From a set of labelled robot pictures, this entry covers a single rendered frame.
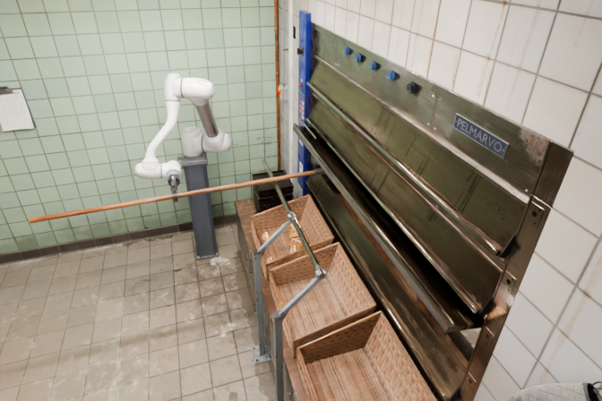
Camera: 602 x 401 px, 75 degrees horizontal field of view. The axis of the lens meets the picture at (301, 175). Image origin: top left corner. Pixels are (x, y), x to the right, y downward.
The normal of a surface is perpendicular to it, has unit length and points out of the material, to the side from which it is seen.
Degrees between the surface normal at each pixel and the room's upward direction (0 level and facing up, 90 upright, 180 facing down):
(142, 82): 90
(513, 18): 90
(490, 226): 70
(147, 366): 0
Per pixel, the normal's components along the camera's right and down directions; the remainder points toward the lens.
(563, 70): -0.95, 0.14
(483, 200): -0.89, -0.16
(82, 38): 0.31, 0.48
